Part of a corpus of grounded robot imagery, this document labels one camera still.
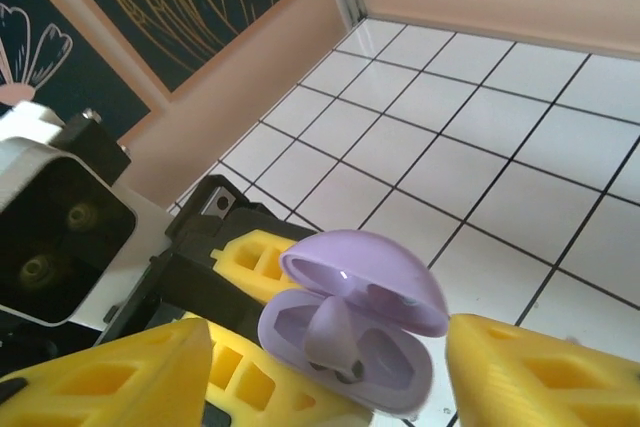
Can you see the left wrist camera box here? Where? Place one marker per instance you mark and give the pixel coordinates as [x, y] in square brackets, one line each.
[60, 237]

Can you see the purple earbud charging case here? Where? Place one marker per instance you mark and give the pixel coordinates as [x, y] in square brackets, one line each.
[370, 267]

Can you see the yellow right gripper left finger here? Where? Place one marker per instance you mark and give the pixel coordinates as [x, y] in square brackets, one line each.
[100, 387]

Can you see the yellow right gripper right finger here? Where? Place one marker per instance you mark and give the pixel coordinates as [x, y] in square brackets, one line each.
[540, 382]

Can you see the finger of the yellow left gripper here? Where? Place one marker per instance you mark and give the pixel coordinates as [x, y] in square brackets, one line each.
[260, 392]
[250, 252]

